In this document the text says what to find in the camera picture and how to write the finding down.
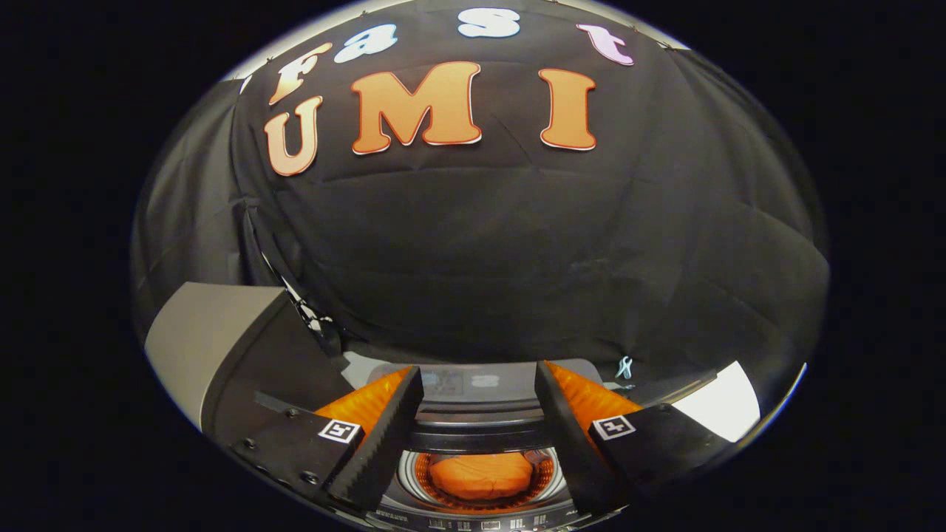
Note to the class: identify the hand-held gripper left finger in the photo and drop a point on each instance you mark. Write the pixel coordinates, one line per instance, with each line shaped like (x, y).
(380, 443)

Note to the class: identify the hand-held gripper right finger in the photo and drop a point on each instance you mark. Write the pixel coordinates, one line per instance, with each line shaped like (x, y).
(573, 443)

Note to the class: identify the orange polo shirt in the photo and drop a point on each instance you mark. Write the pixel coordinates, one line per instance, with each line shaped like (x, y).
(480, 476)

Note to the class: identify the grey washing machine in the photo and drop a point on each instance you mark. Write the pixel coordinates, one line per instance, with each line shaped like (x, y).
(480, 384)

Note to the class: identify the small pale blue clip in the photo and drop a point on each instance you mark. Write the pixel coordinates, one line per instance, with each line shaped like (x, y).
(625, 367)

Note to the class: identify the grey side table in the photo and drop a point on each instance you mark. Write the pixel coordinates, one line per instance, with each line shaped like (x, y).
(207, 332)

